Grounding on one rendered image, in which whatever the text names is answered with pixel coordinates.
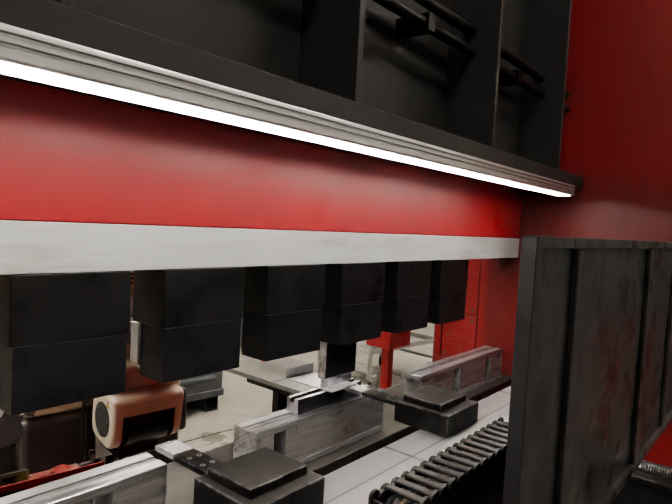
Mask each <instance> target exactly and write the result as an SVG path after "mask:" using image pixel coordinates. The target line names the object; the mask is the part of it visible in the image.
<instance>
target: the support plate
mask: <svg viewBox="0 0 672 504"><path fill-rule="evenodd" d="M304 364H309V363H308V362H304V361H301V360H297V359H293V358H290V357H285V358H280V359H276V360H271V361H266V362H265V361H264V362H261V360H258V359H255V358H249V359H244V360H239V367H238V368H234V369H229V370H224V371H227V372H230V373H233V374H236V375H239V376H242V377H245V378H248V379H251V380H254V381H257V382H260V383H263V384H266V385H269V386H272V387H275V388H278V389H281V390H284V391H287V392H290V393H293V394H296V393H300V392H303V391H307V390H309V389H313V388H314V387H311V386H308V385H305V384H301V383H298V382H295V381H292V380H289V379H286V372H287V369H288V368H292V367H296V366H300V365H304ZM282 379H285V380H282ZM278 380H281V381H278ZM274 381H277V382H274Z"/></svg>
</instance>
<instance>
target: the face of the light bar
mask: <svg viewBox="0 0 672 504"><path fill-rule="evenodd" d="M0 73H1V74H6V75H10V76H15V77H19V78H24V79H28V80H33V81H37V82H42V83H46V84H51V85H56V86H60V87H65V88H69V89H74V90H78V91H83V92H87V93H92V94H96V95H101V96H106V97H110V98H115V99H119V100H124V101H128V102H133V103H137V104H142V105H146V106H151V107H156V108H160V109H165V110H169V111H174V112H178V113H183V114H187V115H192V116H196V117H201V118H206V119H210V120H215V121H219V122H224V123H228V124H233V125H237V126H242V127H246V128H251V129H256V130H260V131H265V132H269V133H274V134H278V135H283V136H287V137H292V138H296V139H301V140H306V141H310V142H315V143H319V144H324V145H328V146H333V147H337V148H342V149H346V150H351V151H356V152H360V153H365V154H369V155H374V156H378V157H383V158H387V159H392V160H396V161H401V162H406V163H410V164H415V165H419V166H424V167H428V168H433V169H437V170H442V171H446V172H451V173H456V174H460V175H465V176H469V177H474V178H478V179H483V180H487V181H492V182H496V183H501V184H506V185H510V186H515V187H519V188H524V189H528V190H533V191H537V192H542V193H546V194H551V195H556V196H570V195H566V194H562V193H557V192H553V191H549V190H544V189H540V188H536V187H532V186H527V185H523V184H519V183H515V182H510V181H506V180H502V179H498V178H493V177H489V176H485V175H480V174H476V173H472V172H468V171H463V170H459V169H455V168H451V167H446V166H442V165H438V164H433V163H429V162H425V161H421V160H416V159H412V158H408V157H404V156H399V155H395V154H391V153H387V152H382V151H378V150H374V149H369V148H365V147H361V146H357V145H352V144H348V143H344V142H340V141H335V140H331V139H327V138H322V137H318V136H314V135H310V134H305V133H301V132H297V131H293V130H288V129H284V128H280V127H276V126H271V125H267V124H263V123H258V122H254V121H250V120H246V119H241V118H237V117H233V116H229V115H224V114H220V113H216V112H212V111H207V110H203V109H199V108H194V107H190V106H186V105H182V104H177V103H173V102H169V101H165V100H160V99H156V98H152V97H147V96H143V95H139V94H135V93H130V92H126V91H122V90H118V89H113V88H109V87H105V86H101V85H96V84H92V83H88V82H83V81H79V80H75V79H71V78H66V77H62V76H58V75H54V74H49V73H45V72H41V71H36V70H32V69H28V68H24V67H19V66H15V65H11V64H7V63H2V62H0Z"/></svg>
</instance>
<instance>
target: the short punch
mask: <svg viewBox="0 0 672 504"><path fill-rule="evenodd" d="M356 346H357V342H355V343H350V344H346V345H341V346H338V345H334V344H330V343H325V342H320V350H319V359H318V378H320V379H321V384H320V389H321V388H325V387H328V386H331V385H335V384H338V383H341V382H345V381H348V380H351V375H352V372H353V371H355V363H356Z"/></svg>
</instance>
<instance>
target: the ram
mask: <svg viewBox="0 0 672 504"><path fill-rule="evenodd" d="M522 197H523V190H522V189H518V188H513V187H509V186H504V185H499V184H495V183H490V182H485V181H481V180H476V179H471V178H467V177H462V176H457V175H453V174H448V173H443V172H439V171H434V170H430V169H425V168H420V167H416V166H411V165H406V164H402V163H397V162H392V161H388V160H383V159H378V158H374V157H369V156H365V155H360V154H355V153H351V152H346V151H341V150H337V149H332V148H327V147H323V146H318V145H313V144H309V143H304V142H300V141H295V140H290V139H286V138H281V137H276V136H272V135H267V134H262V133H258V132H253V131H248V130H244V129H239V128H235V127H230V126H225V125H221V124H216V123H211V122H207V121H202V120H197V119H193V118H188V117H183V116H179V115H174V114H170V113H165V112H160V111H156V110H151V109H146V108H142V107H137V106H132V105H128V104H123V103H118V102H114V101H109V100H104V99H100V98H95V97H91V96H86V95H81V94H77V93H72V92H67V91H63V90H58V89H53V88H49V87H44V86H39V85H35V84H30V83H26V82H21V81H16V80H12V79H7V78H2V77H0V275H19V274H48V273H78V272H107V271H137V270H166V269H196V268H225V267H255V266H285V265H314V264H344V263H373V262H403V261H432V260H462V259H491V258H518V255H519V241H520V239H519V238H520V225H521V211H522Z"/></svg>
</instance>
